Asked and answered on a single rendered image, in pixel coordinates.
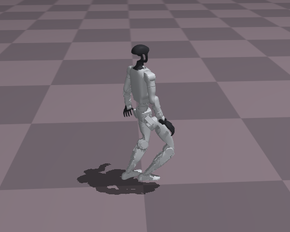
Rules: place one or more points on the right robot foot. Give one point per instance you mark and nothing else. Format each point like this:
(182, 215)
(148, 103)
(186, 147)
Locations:
(150, 177)

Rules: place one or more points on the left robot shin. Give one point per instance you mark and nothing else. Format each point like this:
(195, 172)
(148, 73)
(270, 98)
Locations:
(136, 156)

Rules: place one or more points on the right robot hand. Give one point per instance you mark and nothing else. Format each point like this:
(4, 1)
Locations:
(168, 125)

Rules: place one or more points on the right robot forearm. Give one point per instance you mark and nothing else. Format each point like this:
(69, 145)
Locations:
(157, 109)

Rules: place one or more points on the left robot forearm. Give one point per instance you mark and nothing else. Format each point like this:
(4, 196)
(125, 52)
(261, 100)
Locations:
(127, 98)

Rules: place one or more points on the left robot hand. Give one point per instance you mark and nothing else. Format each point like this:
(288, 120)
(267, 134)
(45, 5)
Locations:
(125, 111)

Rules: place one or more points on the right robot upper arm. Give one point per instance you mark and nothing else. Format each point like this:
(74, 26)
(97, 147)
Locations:
(150, 79)

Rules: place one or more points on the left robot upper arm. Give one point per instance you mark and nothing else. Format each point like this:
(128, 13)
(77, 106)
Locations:
(127, 87)

